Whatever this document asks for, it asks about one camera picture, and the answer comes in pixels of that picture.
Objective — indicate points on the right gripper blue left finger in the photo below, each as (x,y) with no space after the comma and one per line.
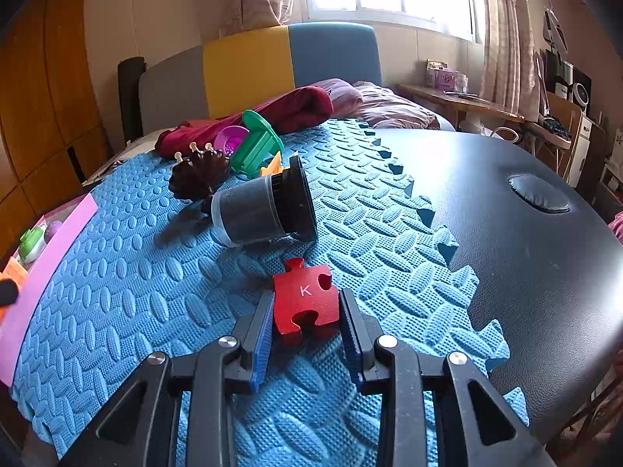
(256,343)

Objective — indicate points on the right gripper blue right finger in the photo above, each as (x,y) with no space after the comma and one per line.
(357,343)

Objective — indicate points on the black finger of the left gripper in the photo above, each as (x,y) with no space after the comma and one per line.
(9,292)

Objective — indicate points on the orange linked cube blocks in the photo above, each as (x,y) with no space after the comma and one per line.
(16,272)

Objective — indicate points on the green and white toy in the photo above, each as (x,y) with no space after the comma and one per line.
(31,244)

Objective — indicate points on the red puzzle piece block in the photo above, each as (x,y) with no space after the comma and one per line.
(305,301)

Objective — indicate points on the green flanged plastic spool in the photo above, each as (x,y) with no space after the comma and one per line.
(261,142)

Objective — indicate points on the magenta plastic spool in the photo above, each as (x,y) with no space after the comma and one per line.
(229,139)

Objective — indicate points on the pink rimmed white tray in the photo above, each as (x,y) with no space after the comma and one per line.
(16,320)

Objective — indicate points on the blue foam puzzle mat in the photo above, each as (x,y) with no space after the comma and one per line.
(148,273)

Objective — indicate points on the black and clear jar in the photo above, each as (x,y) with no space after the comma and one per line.
(266,208)

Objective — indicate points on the small orange plastic piece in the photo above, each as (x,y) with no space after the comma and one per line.
(274,167)

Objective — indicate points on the dark brown spiky toy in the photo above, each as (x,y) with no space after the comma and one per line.
(198,176)

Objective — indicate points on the pink bedding pillow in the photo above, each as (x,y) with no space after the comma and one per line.
(377,106)

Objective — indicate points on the wooden side desk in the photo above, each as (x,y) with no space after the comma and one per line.
(476,116)

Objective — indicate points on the pink storage box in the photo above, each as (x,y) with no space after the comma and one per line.
(445,80)

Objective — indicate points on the grey yellow blue headboard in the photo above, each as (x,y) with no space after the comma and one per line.
(227,76)

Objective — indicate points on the pink window curtain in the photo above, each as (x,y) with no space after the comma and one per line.
(510,71)

